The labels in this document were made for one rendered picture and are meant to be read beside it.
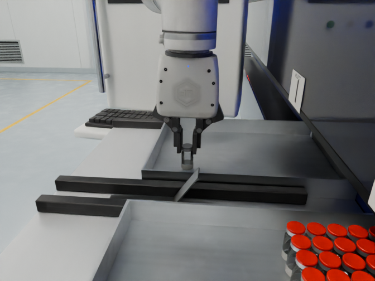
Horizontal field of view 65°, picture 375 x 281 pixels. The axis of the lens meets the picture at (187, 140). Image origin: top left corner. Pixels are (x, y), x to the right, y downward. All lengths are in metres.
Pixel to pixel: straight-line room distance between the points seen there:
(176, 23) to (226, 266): 0.32
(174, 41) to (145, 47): 0.62
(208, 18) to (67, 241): 0.36
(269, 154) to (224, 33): 0.50
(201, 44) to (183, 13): 0.05
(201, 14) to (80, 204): 0.32
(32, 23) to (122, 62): 5.49
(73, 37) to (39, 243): 5.84
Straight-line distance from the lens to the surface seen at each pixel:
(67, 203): 0.47
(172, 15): 0.45
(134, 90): 1.11
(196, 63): 0.46
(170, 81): 0.47
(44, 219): 0.48
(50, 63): 6.50
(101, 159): 0.61
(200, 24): 0.44
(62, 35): 6.28
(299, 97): 0.55
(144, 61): 1.07
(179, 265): 0.37
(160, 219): 0.43
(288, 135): 0.73
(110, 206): 0.44
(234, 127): 0.71
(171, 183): 0.47
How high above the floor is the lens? 1.15
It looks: 24 degrees down
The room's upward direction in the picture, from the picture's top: straight up
